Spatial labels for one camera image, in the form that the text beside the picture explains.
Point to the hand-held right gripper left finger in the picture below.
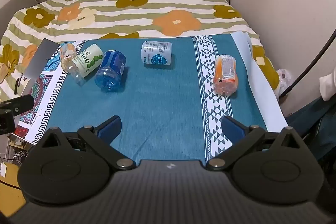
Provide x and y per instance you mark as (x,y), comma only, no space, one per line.
(110,130)

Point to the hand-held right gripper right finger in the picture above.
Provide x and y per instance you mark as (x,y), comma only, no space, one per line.
(232,130)

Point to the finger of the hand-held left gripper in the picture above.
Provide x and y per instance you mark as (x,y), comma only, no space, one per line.
(5,123)
(22,104)

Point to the mandala printed cloth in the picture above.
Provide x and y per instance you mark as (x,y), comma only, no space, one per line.
(43,108)

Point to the silver laptop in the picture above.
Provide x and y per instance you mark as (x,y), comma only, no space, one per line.
(42,58)

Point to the orange drink bottle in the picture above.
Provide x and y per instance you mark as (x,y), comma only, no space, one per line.
(225,74)

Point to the teal patterned cloth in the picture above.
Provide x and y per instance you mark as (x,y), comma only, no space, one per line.
(162,103)

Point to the blue plastic bottle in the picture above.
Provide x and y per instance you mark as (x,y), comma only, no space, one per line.
(111,70)

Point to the small clear orange bottle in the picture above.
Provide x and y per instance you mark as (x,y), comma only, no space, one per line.
(67,58)

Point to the green white label bottle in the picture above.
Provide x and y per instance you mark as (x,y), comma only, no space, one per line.
(88,60)

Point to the white plastic bag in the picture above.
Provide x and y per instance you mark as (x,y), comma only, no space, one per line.
(285,79)

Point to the dark cloth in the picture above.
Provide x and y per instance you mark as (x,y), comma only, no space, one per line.
(312,121)

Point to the white blue label bottle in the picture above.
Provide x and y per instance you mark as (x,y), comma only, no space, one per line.
(157,53)

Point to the grey sofa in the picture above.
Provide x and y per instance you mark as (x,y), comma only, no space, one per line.
(15,3)

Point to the black curved tube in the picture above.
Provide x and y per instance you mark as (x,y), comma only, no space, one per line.
(312,64)

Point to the white cloth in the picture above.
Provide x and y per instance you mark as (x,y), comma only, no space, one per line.
(328,87)

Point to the floral striped blanket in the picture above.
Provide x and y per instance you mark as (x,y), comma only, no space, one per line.
(147,14)

